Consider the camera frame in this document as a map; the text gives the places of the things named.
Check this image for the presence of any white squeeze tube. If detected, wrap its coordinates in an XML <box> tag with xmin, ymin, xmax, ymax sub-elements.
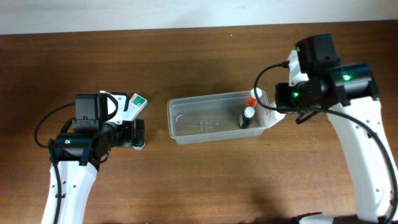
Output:
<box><xmin>264</xmin><ymin>109</ymin><xmax>285</xmax><ymax>128</ymax></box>

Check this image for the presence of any clear plastic container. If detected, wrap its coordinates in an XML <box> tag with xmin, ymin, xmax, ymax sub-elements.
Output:
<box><xmin>167</xmin><ymin>90</ymin><xmax>268</xmax><ymax>144</ymax></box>

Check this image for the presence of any orange white-capped tube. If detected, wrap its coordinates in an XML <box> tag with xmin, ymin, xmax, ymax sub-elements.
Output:
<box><xmin>246</xmin><ymin>88</ymin><xmax>262</xmax><ymax>108</ymax></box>

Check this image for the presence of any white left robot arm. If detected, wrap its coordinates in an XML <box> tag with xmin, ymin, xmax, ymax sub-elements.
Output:
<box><xmin>41</xmin><ymin>118</ymin><xmax>145</xmax><ymax>223</ymax></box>

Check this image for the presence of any white green medicine box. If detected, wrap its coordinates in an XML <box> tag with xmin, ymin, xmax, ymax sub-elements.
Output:
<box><xmin>123</xmin><ymin>93</ymin><xmax>147</xmax><ymax>121</ymax></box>

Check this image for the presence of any black white-capped bottle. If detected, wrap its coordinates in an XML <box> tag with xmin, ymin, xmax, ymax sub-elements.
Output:
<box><xmin>239</xmin><ymin>106</ymin><xmax>256</xmax><ymax>129</ymax></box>

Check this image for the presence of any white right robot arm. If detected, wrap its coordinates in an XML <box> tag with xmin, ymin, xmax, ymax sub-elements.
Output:
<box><xmin>275</xmin><ymin>63</ymin><xmax>397</xmax><ymax>223</ymax></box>

